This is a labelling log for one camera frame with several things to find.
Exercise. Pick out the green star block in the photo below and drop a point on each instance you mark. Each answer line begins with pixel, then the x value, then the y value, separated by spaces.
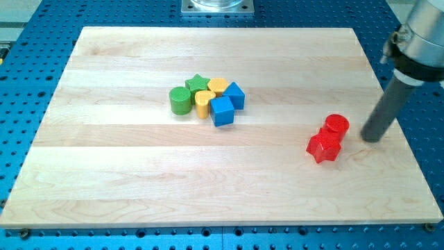
pixel 196 84

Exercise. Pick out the yellow heart block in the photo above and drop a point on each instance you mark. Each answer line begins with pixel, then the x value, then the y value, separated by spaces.
pixel 202 103

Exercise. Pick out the light wooden board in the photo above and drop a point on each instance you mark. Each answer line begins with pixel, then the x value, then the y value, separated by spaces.
pixel 110 153

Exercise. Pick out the red star block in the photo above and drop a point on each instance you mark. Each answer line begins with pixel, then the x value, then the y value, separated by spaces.
pixel 325 145

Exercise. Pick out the yellow hexagon block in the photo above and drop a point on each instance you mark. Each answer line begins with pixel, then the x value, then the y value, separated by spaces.
pixel 217 85

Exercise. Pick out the green cylinder block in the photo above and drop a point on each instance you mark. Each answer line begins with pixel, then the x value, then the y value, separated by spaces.
pixel 180 100

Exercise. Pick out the blue triangular prism block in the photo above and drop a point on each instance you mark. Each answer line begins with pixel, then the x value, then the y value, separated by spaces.
pixel 236 95

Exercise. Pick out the red cylinder block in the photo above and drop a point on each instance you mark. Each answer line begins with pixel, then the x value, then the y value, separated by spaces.
pixel 336 125

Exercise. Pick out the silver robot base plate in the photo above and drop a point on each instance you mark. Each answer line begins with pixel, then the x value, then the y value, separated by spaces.
pixel 217 7

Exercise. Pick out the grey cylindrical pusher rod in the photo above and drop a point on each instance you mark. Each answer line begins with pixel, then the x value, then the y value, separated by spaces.
pixel 388 107

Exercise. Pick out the blue cube block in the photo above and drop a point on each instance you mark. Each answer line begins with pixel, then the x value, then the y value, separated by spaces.
pixel 221 111

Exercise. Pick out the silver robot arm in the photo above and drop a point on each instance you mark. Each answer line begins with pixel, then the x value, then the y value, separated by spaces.
pixel 416 46

